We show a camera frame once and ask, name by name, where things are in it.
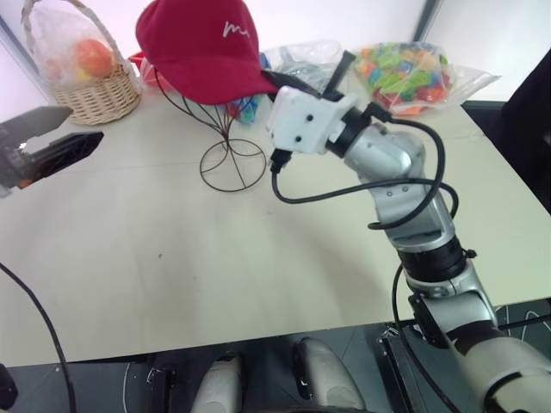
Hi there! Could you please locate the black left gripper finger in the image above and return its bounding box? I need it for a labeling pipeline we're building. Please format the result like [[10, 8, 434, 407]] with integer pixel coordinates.
[[24, 131, 105, 181], [0, 106, 73, 148]]

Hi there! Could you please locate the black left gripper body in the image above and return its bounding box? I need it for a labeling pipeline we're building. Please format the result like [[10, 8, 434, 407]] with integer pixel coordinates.
[[0, 139, 38, 200]]

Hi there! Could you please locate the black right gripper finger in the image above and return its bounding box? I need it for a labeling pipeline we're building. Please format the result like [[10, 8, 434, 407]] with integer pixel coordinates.
[[325, 50, 356, 95], [260, 70, 323, 98]]

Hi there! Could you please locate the red baseball cap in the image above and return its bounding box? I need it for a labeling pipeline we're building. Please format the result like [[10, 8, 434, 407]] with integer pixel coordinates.
[[135, 0, 281, 106]]

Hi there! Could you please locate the clear bag of dark parts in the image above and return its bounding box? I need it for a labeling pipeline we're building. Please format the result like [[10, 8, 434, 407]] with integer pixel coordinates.
[[259, 39, 356, 94]]

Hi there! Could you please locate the bag of colourful clips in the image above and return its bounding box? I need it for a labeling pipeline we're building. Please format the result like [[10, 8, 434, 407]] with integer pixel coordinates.
[[226, 92, 266, 126]]

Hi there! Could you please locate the bag of colourful toy blocks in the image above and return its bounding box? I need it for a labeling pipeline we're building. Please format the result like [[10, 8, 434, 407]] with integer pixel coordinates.
[[352, 41, 503, 119]]

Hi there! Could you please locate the clear plastic fruit bag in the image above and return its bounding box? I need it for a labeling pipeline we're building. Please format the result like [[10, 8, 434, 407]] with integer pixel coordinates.
[[30, 1, 130, 89]]

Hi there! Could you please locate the red orange apple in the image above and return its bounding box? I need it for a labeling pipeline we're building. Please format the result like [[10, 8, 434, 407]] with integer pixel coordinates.
[[75, 38, 115, 77]]

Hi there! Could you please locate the red plastic bag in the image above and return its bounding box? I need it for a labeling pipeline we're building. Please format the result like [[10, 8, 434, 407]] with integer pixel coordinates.
[[127, 51, 170, 89]]

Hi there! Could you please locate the large black object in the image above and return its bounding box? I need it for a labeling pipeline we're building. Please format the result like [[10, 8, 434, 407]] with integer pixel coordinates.
[[505, 53, 551, 154]]

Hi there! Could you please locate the grey rounded shape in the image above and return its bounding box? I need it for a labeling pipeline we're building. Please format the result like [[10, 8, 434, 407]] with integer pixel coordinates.
[[294, 336, 362, 413], [195, 351, 247, 413]]

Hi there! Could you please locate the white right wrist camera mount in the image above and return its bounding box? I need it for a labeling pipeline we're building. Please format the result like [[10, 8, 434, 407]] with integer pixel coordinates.
[[265, 85, 360, 155]]

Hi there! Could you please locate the wicker basket with handle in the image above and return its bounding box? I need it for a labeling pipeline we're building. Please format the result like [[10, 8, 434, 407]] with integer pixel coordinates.
[[21, 0, 144, 126]]

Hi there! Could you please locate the brown wire hat stand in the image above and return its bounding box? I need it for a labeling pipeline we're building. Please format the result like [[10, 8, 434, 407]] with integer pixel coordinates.
[[153, 67, 266, 191]]

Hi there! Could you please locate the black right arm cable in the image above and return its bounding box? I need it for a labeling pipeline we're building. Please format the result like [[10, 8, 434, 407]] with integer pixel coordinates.
[[269, 102, 461, 413]]

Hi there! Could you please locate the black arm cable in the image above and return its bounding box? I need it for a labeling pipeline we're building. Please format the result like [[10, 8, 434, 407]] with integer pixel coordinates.
[[0, 261, 77, 413], [269, 102, 461, 413]]

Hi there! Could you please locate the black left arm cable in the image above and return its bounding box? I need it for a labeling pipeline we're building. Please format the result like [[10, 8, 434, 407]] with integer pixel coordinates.
[[0, 261, 77, 413]]

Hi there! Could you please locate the black table frame bracket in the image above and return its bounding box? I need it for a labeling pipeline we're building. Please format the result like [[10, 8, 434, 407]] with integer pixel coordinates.
[[145, 365, 178, 413], [377, 321, 421, 413]]

